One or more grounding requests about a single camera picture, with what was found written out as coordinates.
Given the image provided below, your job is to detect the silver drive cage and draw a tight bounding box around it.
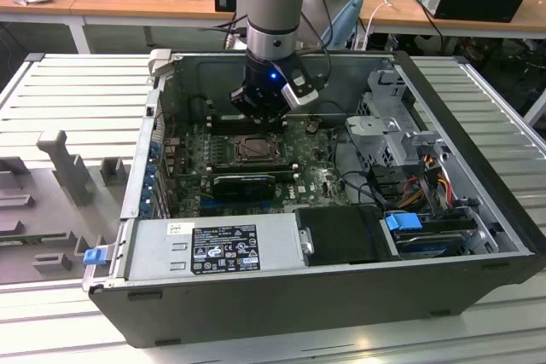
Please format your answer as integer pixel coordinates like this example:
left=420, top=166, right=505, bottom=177
left=345, top=67, right=456, bottom=177

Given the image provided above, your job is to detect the green motherboard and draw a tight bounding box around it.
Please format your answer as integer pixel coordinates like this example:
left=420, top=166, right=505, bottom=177
left=164, top=118, right=357, bottom=220

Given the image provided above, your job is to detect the grey parts rack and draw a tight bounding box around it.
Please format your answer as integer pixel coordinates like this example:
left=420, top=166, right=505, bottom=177
left=0, top=129, right=131, bottom=286

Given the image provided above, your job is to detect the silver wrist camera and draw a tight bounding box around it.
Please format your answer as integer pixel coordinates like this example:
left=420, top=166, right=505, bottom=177
left=281, top=73, right=321, bottom=107

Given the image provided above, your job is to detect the black plastic shroud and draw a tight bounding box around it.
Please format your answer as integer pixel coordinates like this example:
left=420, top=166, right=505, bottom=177
left=293, top=205, right=400, bottom=266

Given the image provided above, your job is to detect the pale blue teach pendant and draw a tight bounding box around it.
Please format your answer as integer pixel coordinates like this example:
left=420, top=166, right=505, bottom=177
left=320, top=0, right=364, bottom=50

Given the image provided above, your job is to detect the black open PC case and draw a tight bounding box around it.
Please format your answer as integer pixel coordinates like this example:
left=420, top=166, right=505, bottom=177
left=80, top=49, right=546, bottom=349

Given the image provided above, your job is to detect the grey case latch handle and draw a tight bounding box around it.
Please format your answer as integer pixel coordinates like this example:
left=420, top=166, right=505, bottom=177
left=147, top=49, right=172, bottom=92

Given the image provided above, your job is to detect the silver power supply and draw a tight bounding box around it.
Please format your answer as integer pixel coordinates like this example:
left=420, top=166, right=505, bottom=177
left=125, top=212, right=302, bottom=282

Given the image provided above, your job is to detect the black RAM slot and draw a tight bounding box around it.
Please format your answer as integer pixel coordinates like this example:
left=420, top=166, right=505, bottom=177
left=206, top=127, right=288, bottom=136
left=206, top=113, right=288, bottom=121
left=206, top=118, right=288, bottom=125
left=206, top=123, right=288, bottom=130

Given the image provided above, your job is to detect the coloured power wire bundle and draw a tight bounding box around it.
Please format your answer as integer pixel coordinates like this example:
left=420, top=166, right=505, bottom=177
left=403, top=154, right=456, bottom=207

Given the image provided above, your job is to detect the green RAM stick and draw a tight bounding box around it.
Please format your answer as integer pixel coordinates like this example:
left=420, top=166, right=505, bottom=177
left=0, top=234, right=46, bottom=250

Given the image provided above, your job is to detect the hard disk in blue carrier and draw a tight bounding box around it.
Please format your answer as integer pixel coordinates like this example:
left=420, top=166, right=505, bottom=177
left=383, top=210, right=474, bottom=261

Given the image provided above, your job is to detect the black power supply label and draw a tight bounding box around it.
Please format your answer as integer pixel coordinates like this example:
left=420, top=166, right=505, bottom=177
left=190, top=223, right=260, bottom=274

